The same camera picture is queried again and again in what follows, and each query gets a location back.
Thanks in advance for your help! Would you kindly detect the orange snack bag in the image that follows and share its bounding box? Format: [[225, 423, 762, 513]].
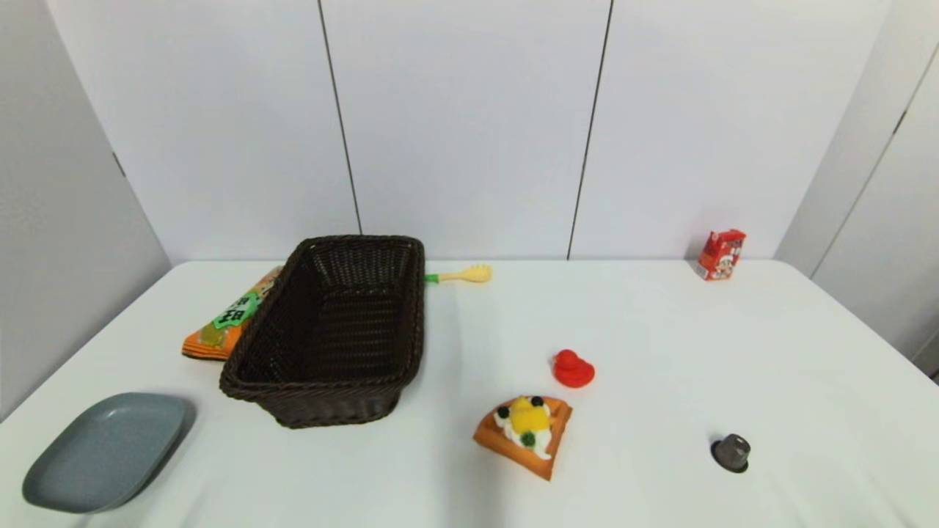
[[181, 265, 286, 362]]

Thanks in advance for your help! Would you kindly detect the red rubber duck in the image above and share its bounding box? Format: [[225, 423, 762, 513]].
[[552, 349, 596, 389]]

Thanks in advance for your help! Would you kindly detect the dark brown wicker basket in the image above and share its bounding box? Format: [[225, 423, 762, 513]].
[[219, 234, 427, 430]]

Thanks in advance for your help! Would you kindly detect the toy waffle with cream fruit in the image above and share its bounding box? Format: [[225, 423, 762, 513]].
[[472, 395, 574, 483]]

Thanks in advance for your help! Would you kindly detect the red milk carton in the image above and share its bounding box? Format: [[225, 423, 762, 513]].
[[695, 229, 748, 282]]

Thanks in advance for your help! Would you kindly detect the grey coffee capsule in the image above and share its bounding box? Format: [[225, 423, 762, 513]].
[[710, 433, 752, 474]]

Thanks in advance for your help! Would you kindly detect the grey plastic plate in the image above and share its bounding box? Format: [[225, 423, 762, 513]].
[[21, 392, 189, 515]]

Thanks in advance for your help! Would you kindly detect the yellow fork with green handle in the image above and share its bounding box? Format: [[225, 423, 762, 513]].
[[425, 264, 493, 286]]

